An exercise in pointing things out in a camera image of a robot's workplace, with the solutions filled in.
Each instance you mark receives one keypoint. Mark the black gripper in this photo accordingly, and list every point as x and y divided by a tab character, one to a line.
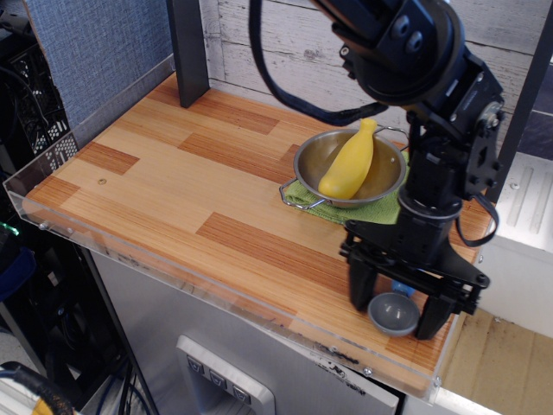
414	251

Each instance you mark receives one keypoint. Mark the blue and grey scoop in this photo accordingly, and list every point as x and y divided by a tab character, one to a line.
394	313

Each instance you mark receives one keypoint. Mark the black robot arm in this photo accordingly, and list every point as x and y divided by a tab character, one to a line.
412	54

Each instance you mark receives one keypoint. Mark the green folded cloth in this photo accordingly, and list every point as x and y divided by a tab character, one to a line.
382	211

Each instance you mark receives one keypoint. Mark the white appliance at right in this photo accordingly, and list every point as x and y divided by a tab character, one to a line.
518	259

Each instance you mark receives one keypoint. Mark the yellow toy banana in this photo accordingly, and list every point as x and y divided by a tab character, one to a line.
350	168

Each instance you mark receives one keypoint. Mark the silver toy fridge dispenser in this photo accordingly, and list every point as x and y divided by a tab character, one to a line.
218	387

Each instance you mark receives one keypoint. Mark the clear acrylic table guard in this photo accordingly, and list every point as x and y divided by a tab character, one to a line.
180	209

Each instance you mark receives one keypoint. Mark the steel bowl with handles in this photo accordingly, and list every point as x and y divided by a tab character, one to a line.
315	156

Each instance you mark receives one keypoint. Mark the right dark grey post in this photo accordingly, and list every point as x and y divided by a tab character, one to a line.
523	108

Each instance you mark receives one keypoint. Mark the dark grey post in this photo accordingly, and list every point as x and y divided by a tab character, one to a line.
523	108
188	45

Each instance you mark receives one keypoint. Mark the left dark grey post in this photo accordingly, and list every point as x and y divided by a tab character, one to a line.
188	45

